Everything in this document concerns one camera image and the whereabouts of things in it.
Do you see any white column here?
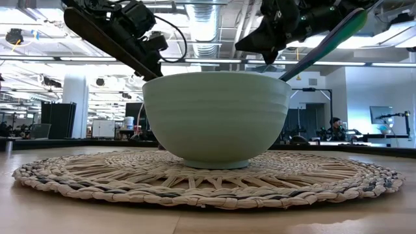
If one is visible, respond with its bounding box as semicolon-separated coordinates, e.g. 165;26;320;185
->
62;73;89;139

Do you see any black screen panel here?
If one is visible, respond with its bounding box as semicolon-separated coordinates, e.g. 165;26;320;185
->
125;102;148;131

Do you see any light green ribbed bowl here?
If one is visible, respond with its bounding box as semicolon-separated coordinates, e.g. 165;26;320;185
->
142;71;293;170

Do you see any black stand with boom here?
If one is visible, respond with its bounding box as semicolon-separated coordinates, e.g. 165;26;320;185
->
375;110;412;141

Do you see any black ceiling camera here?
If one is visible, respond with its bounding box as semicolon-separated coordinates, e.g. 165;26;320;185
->
5;28;24;46

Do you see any round woven straw placemat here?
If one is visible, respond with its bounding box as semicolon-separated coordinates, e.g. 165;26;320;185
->
12;149;405;211

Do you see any wall monitor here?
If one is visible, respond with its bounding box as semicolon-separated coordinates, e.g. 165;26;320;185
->
369;105;395;125

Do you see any grey box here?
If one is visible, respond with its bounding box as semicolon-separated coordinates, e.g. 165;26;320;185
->
29;123;52;140

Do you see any silver ventilation duct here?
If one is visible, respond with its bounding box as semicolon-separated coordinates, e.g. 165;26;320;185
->
185;3;224;59

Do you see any black cabinet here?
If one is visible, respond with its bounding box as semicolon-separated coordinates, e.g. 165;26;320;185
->
40;101;77;140

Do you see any iridescent green blue spoon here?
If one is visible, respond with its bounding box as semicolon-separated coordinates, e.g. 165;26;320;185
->
278;7;369;83

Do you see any black ceiling projector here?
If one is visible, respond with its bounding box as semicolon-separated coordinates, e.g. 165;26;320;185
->
42;76;62;88

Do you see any white cabinet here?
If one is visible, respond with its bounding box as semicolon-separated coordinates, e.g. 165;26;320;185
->
92;119;116;139

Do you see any black fork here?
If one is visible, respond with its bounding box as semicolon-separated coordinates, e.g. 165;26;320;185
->
63;6;161;82

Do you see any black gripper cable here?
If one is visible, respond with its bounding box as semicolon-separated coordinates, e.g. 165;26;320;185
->
154;14;189;63

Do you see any black metal frame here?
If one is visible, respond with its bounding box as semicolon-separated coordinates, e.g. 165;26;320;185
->
291;87;334;141

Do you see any person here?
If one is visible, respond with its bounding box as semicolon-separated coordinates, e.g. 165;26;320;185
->
324;116;350;142

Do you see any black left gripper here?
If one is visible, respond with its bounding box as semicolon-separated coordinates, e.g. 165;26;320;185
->
107;0;169;76

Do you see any black round chair back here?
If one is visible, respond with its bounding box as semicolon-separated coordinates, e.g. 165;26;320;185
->
290;135;310;146

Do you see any black table edge rail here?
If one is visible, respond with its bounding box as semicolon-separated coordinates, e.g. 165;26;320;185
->
0;138;416;159

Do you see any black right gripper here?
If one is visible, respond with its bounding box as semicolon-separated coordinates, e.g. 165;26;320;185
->
235;0;329;65

